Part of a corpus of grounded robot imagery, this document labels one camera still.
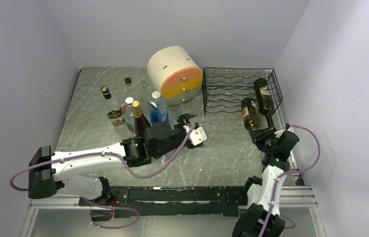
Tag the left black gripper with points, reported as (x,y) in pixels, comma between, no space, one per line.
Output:
(183,120)

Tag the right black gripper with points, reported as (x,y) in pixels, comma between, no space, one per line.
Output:
(258,136)

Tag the blue plastic bottle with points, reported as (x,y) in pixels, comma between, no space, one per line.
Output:
(158,108)

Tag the dark wine bottle gold foil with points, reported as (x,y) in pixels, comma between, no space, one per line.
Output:
(140,121)

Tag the green wine bottle silver foil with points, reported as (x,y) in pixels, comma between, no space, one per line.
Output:
(250,114)

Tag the large clear glass bottle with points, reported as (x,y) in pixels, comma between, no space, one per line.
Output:
(129,114)

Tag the clear bottle white label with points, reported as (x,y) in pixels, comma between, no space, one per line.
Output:
(130,89)

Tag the clear bottle gold black label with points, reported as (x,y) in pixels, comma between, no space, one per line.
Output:
(112,107)

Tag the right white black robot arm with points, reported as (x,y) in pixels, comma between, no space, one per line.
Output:
(262,216)

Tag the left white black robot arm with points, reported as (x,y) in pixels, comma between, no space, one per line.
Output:
(61,172)

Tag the dark bottle black cap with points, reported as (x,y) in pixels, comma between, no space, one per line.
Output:
(264,98)

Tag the small pink block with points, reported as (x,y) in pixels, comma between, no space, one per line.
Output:
(123,107)

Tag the cream round drawer cabinet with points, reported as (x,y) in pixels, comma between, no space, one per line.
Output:
(175,74)

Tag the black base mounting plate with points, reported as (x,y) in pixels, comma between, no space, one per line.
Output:
(227,201)

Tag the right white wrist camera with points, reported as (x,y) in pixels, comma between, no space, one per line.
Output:
(280,132)

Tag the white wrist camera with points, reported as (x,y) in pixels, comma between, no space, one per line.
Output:
(280,132)
(198,136)

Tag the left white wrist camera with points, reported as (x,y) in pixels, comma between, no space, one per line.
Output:
(198,136)

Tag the aluminium rail frame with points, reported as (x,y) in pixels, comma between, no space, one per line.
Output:
(61,216)

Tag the black wire wine rack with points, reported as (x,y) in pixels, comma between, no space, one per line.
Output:
(223,89)

